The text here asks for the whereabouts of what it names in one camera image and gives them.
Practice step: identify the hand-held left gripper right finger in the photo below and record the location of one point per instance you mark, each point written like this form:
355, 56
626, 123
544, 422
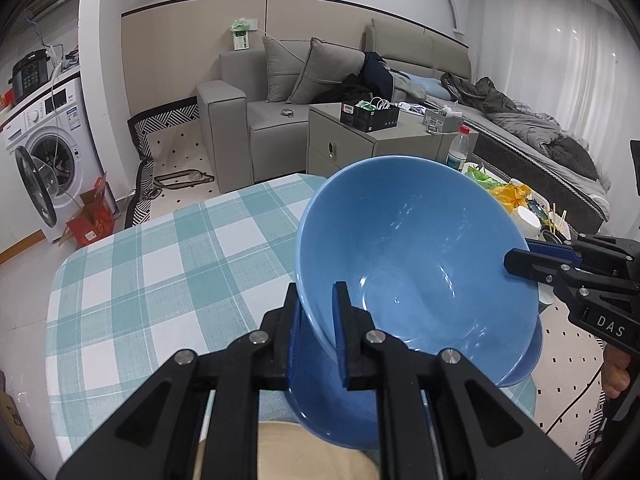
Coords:
341, 340

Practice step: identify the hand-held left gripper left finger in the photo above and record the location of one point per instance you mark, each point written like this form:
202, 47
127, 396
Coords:
275, 355

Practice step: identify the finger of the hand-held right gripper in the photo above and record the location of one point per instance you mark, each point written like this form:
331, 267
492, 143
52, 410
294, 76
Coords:
555, 250
535, 265

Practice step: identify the blue bowl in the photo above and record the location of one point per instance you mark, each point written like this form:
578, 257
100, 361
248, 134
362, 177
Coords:
425, 240
320, 410

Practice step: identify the pale yellow plate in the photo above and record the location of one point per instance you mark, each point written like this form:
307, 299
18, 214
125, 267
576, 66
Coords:
280, 452

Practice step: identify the person's right hand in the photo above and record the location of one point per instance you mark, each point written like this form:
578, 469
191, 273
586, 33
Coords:
616, 372

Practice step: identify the white paper roll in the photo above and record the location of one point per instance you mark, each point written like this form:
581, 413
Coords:
529, 222

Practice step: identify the yellow plastic bag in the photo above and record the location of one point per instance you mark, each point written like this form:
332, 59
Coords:
510, 197

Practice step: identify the dark bed base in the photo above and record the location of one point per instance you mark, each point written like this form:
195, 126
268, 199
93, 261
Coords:
525, 170

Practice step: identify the grey quilt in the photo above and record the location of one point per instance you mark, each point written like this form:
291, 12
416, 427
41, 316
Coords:
530, 125

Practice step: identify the teal checked tablecloth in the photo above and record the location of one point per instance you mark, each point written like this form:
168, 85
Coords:
165, 285

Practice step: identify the clear water bottle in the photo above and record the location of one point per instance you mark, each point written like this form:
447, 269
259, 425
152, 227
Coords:
457, 152

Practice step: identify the grey small box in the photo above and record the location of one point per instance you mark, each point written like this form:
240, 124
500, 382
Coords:
445, 121

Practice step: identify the white curtain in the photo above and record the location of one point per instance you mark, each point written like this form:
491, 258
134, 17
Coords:
560, 60

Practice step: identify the grey side cabinet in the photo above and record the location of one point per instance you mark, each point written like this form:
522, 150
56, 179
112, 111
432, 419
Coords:
345, 145

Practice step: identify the black box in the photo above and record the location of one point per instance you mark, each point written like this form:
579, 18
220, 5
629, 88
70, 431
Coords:
372, 119

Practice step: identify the red cardboard box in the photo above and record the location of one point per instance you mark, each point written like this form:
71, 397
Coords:
92, 220

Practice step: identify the grey sofa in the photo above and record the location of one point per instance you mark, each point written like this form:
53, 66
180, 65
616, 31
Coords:
235, 125

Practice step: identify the black white patterned chair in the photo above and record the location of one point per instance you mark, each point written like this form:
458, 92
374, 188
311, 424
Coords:
145, 160

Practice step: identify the dark jacket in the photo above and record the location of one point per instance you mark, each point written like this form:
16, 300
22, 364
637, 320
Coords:
370, 77

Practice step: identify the grey cushion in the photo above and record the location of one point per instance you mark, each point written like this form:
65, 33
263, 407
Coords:
280, 70
327, 70

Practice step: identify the brown cardboard box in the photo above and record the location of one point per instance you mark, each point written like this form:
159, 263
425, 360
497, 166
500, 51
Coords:
12, 425

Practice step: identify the white washing machine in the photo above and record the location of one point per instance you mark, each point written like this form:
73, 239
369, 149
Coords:
55, 160

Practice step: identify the green tissue box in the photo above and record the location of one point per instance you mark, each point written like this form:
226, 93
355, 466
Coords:
241, 37

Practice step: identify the black pressure cooker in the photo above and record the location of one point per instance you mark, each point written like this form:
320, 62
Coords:
30, 75

